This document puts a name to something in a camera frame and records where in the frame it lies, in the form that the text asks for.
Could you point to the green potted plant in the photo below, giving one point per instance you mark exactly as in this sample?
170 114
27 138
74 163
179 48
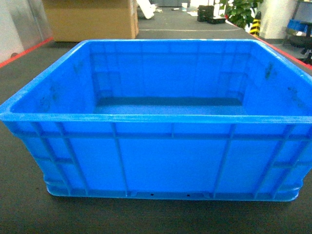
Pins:
241 13

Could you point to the yellow black striped bollard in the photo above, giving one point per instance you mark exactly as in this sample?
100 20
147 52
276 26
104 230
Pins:
255 28

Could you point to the large cardboard box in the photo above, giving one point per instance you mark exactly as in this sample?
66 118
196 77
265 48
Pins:
78 20

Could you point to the small blue bin on rack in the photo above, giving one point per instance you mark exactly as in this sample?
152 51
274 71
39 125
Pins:
296 25

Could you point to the white foam piece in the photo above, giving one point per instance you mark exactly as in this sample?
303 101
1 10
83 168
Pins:
147 8

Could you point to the black equipment cases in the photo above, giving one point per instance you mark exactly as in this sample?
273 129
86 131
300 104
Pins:
205 13

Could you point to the large blue plastic crate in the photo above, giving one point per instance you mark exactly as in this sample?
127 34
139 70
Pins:
191 119

